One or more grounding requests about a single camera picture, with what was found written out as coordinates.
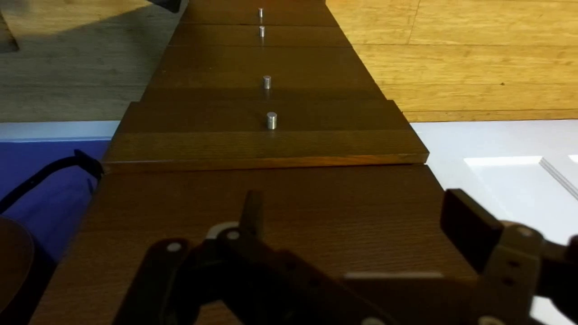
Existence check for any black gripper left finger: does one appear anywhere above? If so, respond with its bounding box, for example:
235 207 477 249
114 189 387 325

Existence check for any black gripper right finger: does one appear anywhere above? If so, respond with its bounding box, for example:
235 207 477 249
439 187 578 325

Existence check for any dark wooden drawer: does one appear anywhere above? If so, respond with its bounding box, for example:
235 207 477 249
29 227 481 325
76 164 463 238

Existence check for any white panelled door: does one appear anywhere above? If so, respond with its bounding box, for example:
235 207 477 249
410 117 578 325

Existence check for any dark brown wooden cabinet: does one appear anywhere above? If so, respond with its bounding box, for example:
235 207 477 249
29 0 481 325

